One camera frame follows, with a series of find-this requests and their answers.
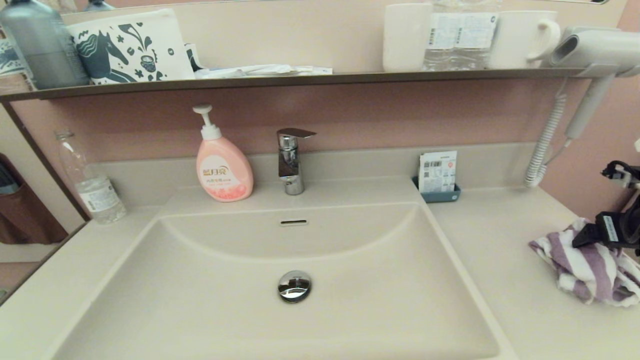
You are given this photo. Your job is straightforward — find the blue patterned pouch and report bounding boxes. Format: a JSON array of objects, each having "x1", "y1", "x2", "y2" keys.
[{"x1": 0, "y1": 39, "x2": 25, "y2": 77}]

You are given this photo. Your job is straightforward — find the chrome faucet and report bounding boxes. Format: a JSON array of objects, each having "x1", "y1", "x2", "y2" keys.
[{"x1": 276, "y1": 128, "x2": 317, "y2": 196}]

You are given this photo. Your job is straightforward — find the flat white plastic packet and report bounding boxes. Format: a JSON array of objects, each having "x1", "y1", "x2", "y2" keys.
[{"x1": 194, "y1": 64, "x2": 333, "y2": 80}]

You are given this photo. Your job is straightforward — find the white horse print pouch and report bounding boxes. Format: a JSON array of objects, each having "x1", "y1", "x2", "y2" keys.
[{"x1": 67, "y1": 9, "x2": 197, "y2": 86}]

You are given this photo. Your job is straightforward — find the tall clear plastic water bottle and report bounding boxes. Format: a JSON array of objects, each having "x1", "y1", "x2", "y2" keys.
[{"x1": 55, "y1": 131, "x2": 127, "y2": 225}]

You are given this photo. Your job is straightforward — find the white handled mug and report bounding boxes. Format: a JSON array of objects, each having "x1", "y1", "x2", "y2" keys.
[{"x1": 487, "y1": 11, "x2": 562, "y2": 71}]

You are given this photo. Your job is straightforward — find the clear bottle with white label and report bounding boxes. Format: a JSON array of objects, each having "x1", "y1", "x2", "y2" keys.
[
  {"x1": 422, "y1": 0, "x2": 462, "y2": 72},
  {"x1": 458, "y1": 0, "x2": 501, "y2": 71}
]

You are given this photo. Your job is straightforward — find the purple white striped towel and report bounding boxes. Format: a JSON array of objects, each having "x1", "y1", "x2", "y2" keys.
[{"x1": 528, "y1": 217, "x2": 640, "y2": 308}]

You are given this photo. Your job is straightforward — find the white coiled dryer cord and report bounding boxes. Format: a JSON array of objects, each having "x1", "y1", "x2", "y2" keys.
[{"x1": 523, "y1": 80, "x2": 574, "y2": 190}]

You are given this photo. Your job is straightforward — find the short white banded black cable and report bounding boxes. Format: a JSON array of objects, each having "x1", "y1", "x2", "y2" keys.
[{"x1": 601, "y1": 160, "x2": 640, "y2": 190}]

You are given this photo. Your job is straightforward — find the grey blue cloth item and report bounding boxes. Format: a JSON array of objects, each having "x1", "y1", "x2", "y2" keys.
[{"x1": 0, "y1": 162, "x2": 21, "y2": 197}]

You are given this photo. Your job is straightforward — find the white hair dryer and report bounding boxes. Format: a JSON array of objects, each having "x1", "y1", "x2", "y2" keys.
[{"x1": 547, "y1": 26, "x2": 640, "y2": 141}]

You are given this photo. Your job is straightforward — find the pink soap pump bottle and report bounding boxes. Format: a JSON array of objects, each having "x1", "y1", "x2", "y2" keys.
[{"x1": 193, "y1": 104, "x2": 255, "y2": 203}]

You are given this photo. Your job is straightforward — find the small blue tray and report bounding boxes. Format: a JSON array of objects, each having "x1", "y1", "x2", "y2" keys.
[{"x1": 412, "y1": 175, "x2": 462, "y2": 204}]

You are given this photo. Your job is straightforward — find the white printed sachets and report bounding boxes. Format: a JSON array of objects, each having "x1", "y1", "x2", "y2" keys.
[{"x1": 418, "y1": 151, "x2": 458, "y2": 194}]

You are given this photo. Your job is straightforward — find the grey metal bottle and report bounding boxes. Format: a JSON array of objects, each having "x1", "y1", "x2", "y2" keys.
[{"x1": 0, "y1": 0, "x2": 91, "y2": 91}]

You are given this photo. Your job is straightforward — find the white handleless cup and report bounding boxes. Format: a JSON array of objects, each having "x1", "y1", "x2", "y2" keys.
[{"x1": 382, "y1": 4, "x2": 433, "y2": 74}]

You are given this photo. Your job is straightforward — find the beige wash basin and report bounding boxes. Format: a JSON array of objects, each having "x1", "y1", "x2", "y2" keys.
[{"x1": 50, "y1": 201, "x2": 502, "y2": 360}]

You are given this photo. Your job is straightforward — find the chrome drain stopper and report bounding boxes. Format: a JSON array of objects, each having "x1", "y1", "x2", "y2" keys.
[{"x1": 277, "y1": 270, "x2": 313, "y2": 304}]

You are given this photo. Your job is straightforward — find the brown wall shelf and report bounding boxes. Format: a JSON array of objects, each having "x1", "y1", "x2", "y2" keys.
[{"x1": 0, "y1": 67, "x2": 586, "y2": 104}]

